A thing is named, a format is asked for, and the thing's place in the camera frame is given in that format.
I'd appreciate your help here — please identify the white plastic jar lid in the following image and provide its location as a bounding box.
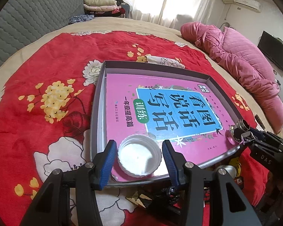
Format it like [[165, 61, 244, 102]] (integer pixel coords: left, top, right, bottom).
[[117, 135, 162, 178]]

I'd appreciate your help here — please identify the yellow black wrist watch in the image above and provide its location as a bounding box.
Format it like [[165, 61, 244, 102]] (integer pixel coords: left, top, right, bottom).
[[229, 157, 242, 177]]

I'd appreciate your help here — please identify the white earbuds case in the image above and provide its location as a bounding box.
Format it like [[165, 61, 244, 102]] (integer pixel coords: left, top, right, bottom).
[[215, 165, 237, 179]]

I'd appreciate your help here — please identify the red lighter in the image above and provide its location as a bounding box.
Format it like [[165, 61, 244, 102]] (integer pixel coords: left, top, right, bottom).
[[204, 176, 244, 203]]

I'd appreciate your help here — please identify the black blanket label tag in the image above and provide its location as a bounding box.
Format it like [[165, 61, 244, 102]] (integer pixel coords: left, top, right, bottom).
[[255, 114, 265, 130]]

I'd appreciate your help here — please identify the pink Chinese workbook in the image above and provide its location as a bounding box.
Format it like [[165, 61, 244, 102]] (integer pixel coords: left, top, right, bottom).
[[105, 73, 239, 183]]

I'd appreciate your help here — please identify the pink quilted duvet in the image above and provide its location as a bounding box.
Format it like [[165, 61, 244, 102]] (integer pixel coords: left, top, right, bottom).
[[180, 22, 283, 133]]

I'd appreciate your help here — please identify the grey cardboard box tray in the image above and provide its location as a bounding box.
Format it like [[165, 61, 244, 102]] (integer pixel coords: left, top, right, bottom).
[[90, 61, 242, 187]]

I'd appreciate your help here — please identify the black television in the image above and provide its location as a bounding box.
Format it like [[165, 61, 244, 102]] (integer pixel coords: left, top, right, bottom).
[[258, 31, 283, 71]]

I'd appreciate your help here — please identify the red floral blanket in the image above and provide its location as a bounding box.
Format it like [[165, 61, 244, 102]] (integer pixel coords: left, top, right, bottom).
[[0, 31, 257, 225]]

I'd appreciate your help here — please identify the white air conditioner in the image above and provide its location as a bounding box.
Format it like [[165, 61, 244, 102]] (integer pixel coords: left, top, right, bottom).
[[233, 0, 261, 12]]

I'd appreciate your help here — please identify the beige bed sheet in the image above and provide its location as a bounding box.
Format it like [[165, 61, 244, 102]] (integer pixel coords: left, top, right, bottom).
[[0, 17, 273, 131]]

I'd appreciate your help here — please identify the white curtain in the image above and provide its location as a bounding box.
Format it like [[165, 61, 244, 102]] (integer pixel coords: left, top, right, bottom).
[[124, 0, 216, 30]]

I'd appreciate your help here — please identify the blue patterned cloth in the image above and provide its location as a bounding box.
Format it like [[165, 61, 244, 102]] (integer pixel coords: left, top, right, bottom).
[[69, 14, 95, 24]]

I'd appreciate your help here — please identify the folded clothes stack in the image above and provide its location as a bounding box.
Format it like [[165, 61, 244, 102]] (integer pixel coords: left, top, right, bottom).
[[83, 0, 130, 18]]

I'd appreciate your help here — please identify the grey quilted headboard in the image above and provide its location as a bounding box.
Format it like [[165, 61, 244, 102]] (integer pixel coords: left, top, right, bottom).
[[0, 0, 84, 67]]

